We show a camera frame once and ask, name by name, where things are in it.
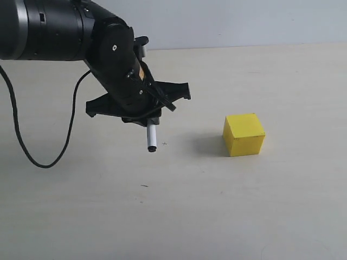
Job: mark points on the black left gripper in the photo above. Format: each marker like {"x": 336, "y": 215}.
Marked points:
{"x": 130, "y": 97}

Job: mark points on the black white whiteboard marker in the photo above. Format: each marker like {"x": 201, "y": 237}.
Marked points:
{"x": 151, "y": 136}

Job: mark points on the yellow cube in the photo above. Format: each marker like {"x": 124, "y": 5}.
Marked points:
{"x": 243, "y": 134}

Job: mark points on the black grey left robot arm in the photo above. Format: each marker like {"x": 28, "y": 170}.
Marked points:
{"x": 85, "y": 31}

